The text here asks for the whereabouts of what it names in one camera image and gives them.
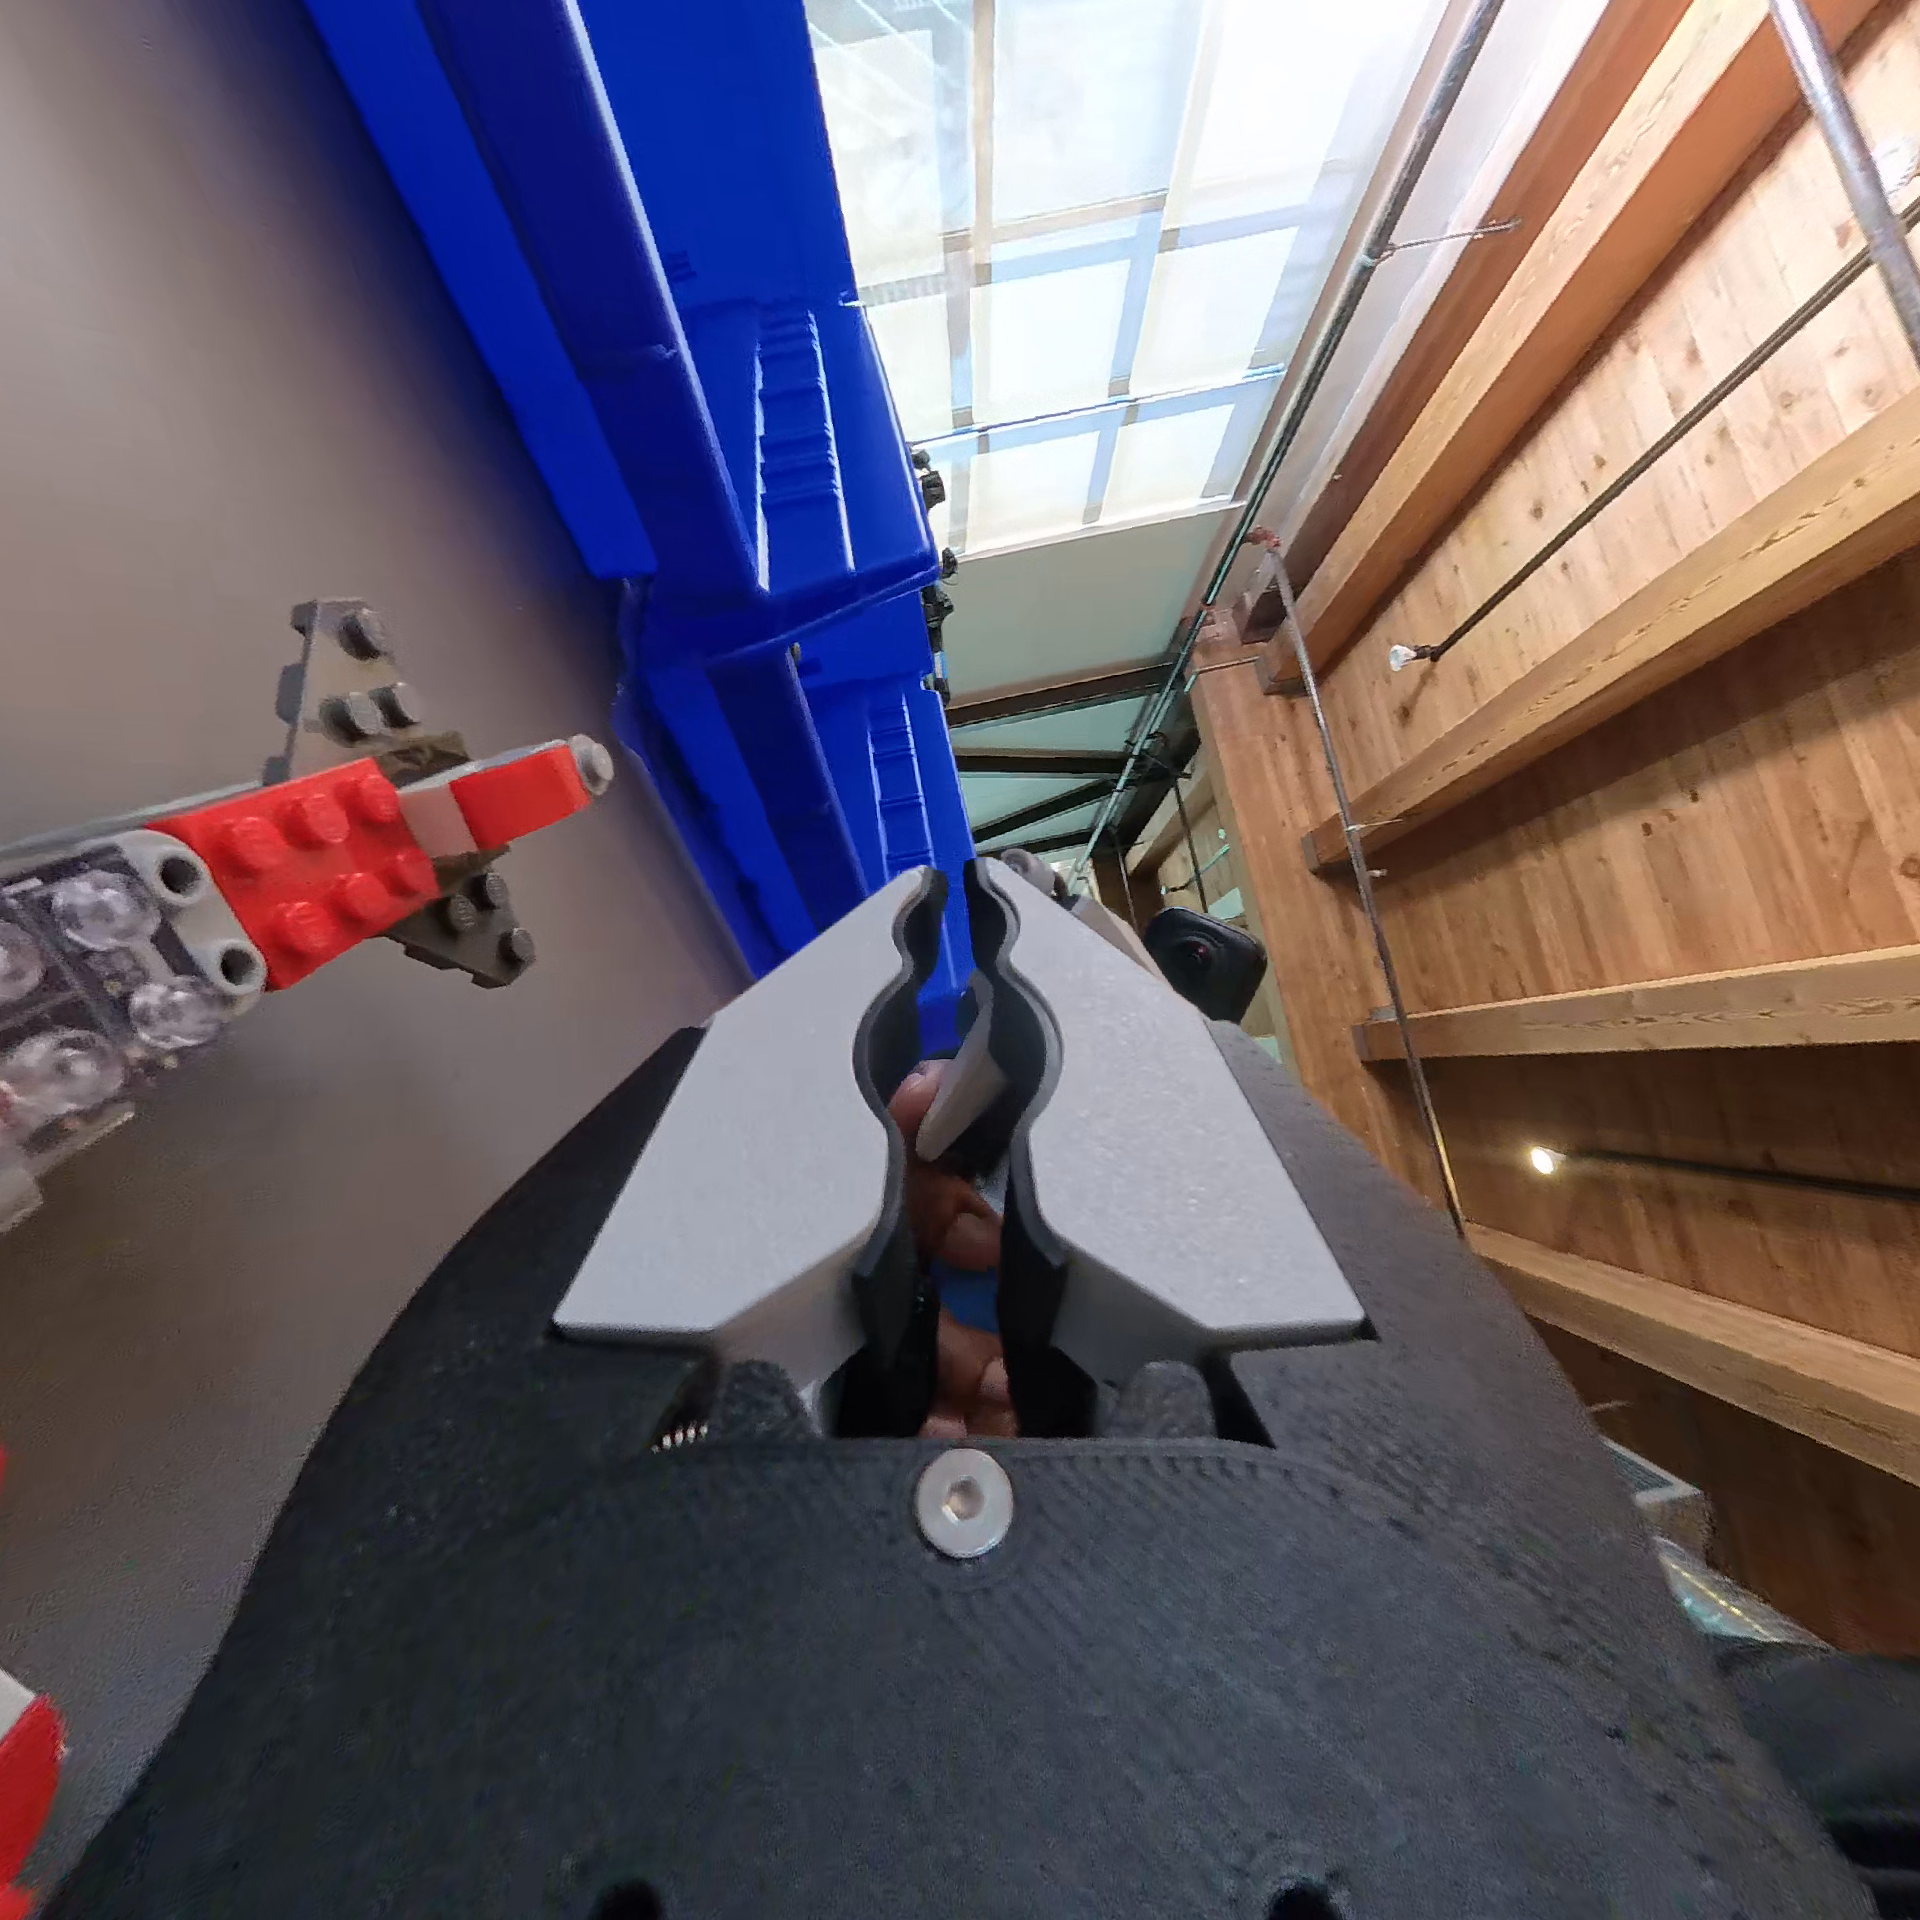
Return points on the blue plastic bin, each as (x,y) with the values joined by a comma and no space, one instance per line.
(840,779)
(669,301)

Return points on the grey desk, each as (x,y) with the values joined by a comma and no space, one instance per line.
(227,378)

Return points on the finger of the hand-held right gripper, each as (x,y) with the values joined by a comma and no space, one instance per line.
(964,1078)
(1079,914)

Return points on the red white striped brick wing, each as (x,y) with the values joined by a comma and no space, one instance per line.
(23,1772)

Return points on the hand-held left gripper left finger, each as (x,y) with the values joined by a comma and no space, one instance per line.
(725,1188)

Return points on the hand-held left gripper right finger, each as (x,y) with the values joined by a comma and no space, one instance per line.
(1200,1188)

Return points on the person's right hand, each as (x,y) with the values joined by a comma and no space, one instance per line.
(959,1212)

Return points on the silver ventilation duct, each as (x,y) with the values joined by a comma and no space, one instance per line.
(1708,1595)

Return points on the partly built toy plane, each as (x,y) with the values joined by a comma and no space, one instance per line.
(305,873)

